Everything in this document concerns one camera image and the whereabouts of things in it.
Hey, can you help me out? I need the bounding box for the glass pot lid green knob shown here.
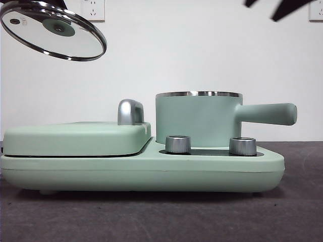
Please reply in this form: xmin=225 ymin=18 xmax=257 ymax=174
xmin=0 ymin=0 xmax=107 ymax=62

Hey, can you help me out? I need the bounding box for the silver control knob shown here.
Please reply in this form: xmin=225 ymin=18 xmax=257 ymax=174
xmin=229 ymin=137 xmax=257 ymax=156
xmin=165 ymin=135 xmax=192 ymax=154

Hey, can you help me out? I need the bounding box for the mint green breakfast machine base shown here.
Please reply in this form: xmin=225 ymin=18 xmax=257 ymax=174
xmin=0 ymin=136 xmax=286 ymax=196

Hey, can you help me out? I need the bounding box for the white wall socket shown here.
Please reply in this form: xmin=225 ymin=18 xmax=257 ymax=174
xmin=81 ymin=0 xmax=105 ymax=22
xmin=309 ymin=0 xmax=323 ymax=21

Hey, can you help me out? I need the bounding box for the mint green pot with handle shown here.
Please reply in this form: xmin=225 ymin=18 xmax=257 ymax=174
xmin=154 ymin=91 xmax=298 ymax=149

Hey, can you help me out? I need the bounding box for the chrome griddle lid handle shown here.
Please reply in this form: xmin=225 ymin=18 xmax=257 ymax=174
xmin=117 ymin=99 xmax=145 ymax=126

